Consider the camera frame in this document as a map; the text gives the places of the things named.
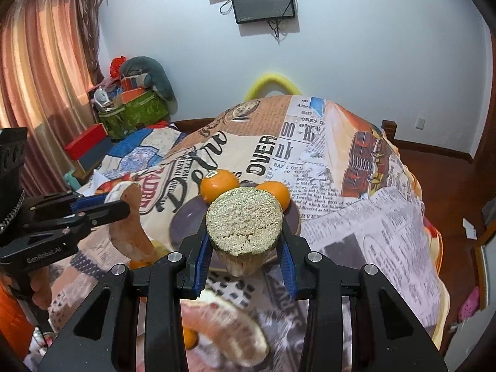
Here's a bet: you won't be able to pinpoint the grey-blue box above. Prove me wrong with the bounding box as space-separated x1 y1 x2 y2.
77 139 114 176

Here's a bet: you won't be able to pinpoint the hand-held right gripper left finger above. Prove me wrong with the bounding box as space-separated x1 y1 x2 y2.
39 221 212 372

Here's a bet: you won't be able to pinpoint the orange box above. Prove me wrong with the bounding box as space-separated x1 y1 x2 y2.
114 87 148 108

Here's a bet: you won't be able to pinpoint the small black wall monitor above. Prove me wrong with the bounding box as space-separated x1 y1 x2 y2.
230 0 296 24

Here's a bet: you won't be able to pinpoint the pink curtain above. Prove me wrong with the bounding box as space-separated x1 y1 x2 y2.
0 0 102 199

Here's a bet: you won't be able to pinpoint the yellow foam ring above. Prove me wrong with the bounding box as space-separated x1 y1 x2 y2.
244 73 301 101

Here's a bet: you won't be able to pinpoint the purple plate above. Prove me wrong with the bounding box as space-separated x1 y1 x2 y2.
168 180 302 274

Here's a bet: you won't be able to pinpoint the pink slipper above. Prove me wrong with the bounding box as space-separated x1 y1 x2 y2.
457 287 482 323

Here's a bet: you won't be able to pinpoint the blue patterned quilt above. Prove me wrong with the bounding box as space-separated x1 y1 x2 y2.
92 125 184 187

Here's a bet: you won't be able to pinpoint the newspaper print tablecloth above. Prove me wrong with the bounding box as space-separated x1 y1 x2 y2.
46 94 452 372

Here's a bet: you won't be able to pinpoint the orange with sticker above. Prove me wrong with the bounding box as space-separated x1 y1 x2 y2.
200 170 241 204

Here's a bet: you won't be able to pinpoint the green patterned storage box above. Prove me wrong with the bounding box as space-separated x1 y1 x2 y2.
97 93 172 141

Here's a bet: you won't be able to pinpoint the grey plush pillow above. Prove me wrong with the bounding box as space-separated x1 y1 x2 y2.
119 56 176 102

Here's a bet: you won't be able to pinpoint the black monitor cables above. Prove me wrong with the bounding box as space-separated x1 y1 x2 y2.
267 19 289 44

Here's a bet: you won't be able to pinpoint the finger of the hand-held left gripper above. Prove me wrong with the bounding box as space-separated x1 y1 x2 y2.
79 200 131 230
71 192 119 215

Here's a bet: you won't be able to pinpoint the person's left hand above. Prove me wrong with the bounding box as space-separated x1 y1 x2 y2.
24 265 53 311

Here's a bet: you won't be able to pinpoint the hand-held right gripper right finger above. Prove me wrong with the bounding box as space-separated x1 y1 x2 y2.
276 217 462 372

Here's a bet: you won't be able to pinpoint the wooden chair post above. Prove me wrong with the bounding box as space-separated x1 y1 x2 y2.
381 120 398 145

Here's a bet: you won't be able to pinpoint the round crumbly cake block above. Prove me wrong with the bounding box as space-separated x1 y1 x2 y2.
205 187 286 278

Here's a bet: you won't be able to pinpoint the white paper sheet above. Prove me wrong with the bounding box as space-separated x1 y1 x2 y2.
463 219 480 241

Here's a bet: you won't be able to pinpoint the red box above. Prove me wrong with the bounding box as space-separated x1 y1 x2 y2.
64 123 108 161

